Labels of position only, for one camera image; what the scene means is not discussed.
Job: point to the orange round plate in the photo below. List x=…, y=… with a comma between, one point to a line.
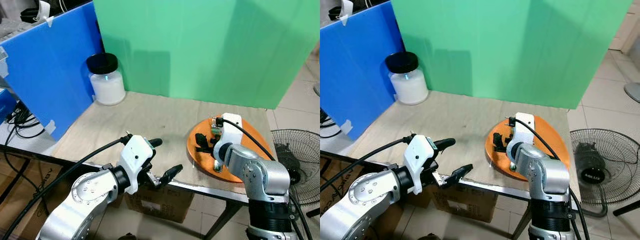
x=497, y=162
x=200, y=160

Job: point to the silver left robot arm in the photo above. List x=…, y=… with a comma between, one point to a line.
x=80, y=196
x=365, y=196

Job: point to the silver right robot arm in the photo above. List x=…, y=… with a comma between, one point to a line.
x=261, y=176
x=546, y=176

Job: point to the small brown cardboard box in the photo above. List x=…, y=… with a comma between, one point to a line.
x=470, y=205
x=160, y=205

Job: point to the white jar with black lid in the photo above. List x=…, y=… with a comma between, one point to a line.
x=410, y=87
x=107, y=87

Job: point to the black table leg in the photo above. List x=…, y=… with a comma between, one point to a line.
x=520, y=222
x=220, y=220

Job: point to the black floor fan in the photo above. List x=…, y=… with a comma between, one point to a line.
x=610, y=160
x=300, y=150

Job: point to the green backdrop board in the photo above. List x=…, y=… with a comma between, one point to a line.
x=510, y=50
x=200, y=50

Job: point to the large printed cardboard box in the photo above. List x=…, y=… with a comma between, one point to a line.
x=30, y=180
x=335, y=175

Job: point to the white tape strip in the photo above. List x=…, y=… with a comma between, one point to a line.
x=50, y=127
x=347, y=127

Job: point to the blue backdrop board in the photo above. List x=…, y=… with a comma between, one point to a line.
x=50, y=70
x=357, y=70

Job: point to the blue box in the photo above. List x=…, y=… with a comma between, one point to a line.
x=6, y=105

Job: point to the white clip on board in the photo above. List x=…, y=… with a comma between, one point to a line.
x=346, y=11
x=45, y=12

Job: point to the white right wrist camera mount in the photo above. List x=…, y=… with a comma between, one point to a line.
x=231, y=132
x=522, y=131

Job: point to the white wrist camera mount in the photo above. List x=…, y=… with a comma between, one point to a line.
x=134, y=156
x=417, y=157
x=231, y=132
x=522, y=131

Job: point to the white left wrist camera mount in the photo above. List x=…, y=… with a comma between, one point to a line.
x=417, y=157
x=134, y=156

